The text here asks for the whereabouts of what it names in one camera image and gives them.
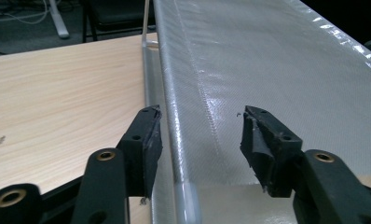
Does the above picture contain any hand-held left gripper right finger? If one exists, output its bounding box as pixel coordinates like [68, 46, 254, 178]
[240, 105, 304, 199]

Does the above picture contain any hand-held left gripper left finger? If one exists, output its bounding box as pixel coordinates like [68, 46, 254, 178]
[116, 105, 163, 199]

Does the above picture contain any silver two-tier fabric rack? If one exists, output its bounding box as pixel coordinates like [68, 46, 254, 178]
[141, 0, 371, 224]

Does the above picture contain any black folding chair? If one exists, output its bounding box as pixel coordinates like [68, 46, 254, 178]
[80, 0, 157, 44]

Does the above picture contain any white desk frame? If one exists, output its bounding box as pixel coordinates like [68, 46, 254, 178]
[48, 0, 70, 39]

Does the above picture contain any white floor cable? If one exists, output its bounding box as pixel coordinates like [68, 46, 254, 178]
[0, 0, 49, 26]

